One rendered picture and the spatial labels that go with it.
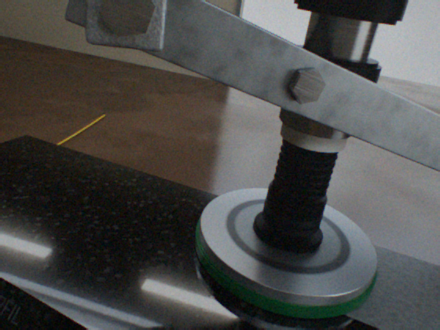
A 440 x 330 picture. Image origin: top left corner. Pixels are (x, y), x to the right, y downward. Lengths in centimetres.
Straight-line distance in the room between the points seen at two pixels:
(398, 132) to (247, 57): 17
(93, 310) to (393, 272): 35
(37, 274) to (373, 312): 34
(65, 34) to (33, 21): 53
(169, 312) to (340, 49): 29
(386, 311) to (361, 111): 22
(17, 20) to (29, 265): 631
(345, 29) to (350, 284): 25
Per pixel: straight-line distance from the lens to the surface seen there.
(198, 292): 41
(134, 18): 25
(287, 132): 40
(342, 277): 43
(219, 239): 44
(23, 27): 662
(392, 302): 48
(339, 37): 37
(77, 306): 39
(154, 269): 43
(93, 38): 27
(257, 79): 31
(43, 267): 44
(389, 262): 54
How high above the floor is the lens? 115
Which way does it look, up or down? 25 degrees down
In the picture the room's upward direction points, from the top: 9 degrees clockwise
